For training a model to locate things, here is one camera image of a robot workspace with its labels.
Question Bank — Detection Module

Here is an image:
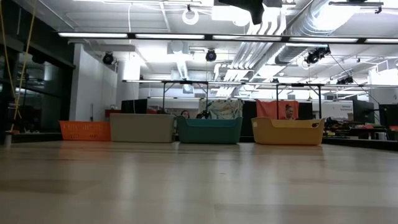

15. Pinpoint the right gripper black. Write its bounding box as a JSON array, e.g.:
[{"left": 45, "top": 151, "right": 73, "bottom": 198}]
[{"left": 218, "top": 0, "right": 283, "bottom": 26}]

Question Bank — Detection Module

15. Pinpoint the black beam with light strips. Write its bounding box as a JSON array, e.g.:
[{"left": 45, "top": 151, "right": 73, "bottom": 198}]
[{"left": 57, "top": 30, "right": 398, "bottom": 45}]

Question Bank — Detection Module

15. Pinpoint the orange cloth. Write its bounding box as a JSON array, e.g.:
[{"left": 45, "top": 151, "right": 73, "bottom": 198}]
[{"left": 256, "top": 100, "right": 300, "bottom": 120}]

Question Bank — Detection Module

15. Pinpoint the white patterned cloth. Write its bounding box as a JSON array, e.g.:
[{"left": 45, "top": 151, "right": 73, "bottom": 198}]
[{"left": 198, "top": 99, "right": 244, "bottom": 119}]

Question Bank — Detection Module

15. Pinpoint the black ceiling track fixture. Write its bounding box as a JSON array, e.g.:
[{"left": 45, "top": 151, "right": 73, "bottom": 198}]
[{"left": 328, "top": 1, "right": 385, "bottom": 15}]

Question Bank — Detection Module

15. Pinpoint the yellow plastic bin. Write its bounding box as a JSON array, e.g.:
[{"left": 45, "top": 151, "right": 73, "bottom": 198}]
[{"left": 251, "top": 116, "right": 326, "bottom": 146}]

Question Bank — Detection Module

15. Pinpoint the green plastic bin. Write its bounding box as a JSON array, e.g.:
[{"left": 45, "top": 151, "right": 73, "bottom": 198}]
[{"left": 176, "top": 115, "right": 244, "bottom": 144}]

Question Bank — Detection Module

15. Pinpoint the white sign board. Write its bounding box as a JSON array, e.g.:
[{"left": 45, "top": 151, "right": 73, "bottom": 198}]
[{"left": 322, "top": 101, "right": 354, "bottom": 121}]

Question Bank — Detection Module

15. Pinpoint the black monitor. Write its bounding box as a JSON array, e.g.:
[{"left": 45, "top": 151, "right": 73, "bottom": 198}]
[
  {"left": 378, "top": 104, "right": 398, "bottom": 127},
  {"left": 353, "top": 99, "right": 376, "bottom": 124},
  {"left": 121, "top": 98, "right": 149, "bottom": 114}
]

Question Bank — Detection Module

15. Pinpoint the grey plastic bin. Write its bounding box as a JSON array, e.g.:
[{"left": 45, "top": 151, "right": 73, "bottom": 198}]
[{"left": 109, "top": 113, "right": 177, "bottom": 144}]

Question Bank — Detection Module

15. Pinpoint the orange mesh basket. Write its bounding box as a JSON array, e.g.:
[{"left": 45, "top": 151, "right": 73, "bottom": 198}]
[{"left": 59, "top": 120, "right": 112, "bottom": 142}]

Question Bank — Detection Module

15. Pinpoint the white hanging ring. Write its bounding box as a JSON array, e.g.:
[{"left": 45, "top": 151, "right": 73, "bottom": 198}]
[{"left": 182, "top": 8, "right": 200, "bottom": 26}]

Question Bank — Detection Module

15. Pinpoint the black background rig frame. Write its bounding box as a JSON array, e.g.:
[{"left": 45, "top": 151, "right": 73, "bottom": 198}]
[
  {"left": 161, "top": 80, "right": 209, "bottom": 119},
  {"left": 275, "top": 83, "right": 323, "bottom": 120}
]

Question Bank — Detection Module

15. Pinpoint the yellow extension cable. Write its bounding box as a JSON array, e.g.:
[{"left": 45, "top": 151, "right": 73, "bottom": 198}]
[{"left": 0, "top": 0, "right": 37, "bottom": 131}]

